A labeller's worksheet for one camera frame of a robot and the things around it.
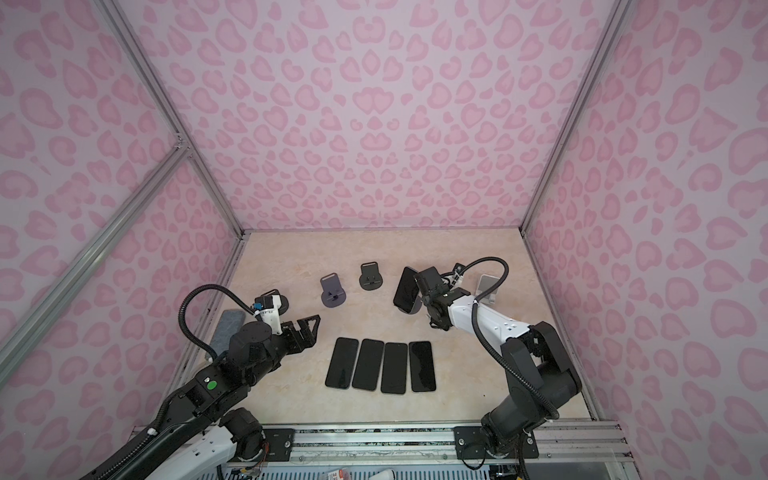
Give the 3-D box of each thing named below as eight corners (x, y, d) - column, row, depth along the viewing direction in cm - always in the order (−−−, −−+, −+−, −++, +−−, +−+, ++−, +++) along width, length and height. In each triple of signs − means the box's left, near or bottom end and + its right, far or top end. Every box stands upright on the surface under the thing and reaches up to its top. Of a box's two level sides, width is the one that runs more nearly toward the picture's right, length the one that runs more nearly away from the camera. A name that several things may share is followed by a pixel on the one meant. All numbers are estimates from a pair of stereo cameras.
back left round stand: (325, 307, 101) (318, 289, 92) (328, 292, 105) (321, 273, 96) (345, 307, 101) (340, 289, 92) (347, 292, 105) (342, 273, 96)
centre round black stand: (362, 290, 104) (360, 273, 97) (363, 279, 107) (361, 262, 100) (382, 290, 104) (381, 273, 97) (382, 279, 107) (381, 262, 100)
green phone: (393, 308, 99) (392, 284, 88) (405, 291, 104) (405, 265, 93) (409, 317, 97) (410, 293, 86) (420, 299, 102) (423, 274, 91)
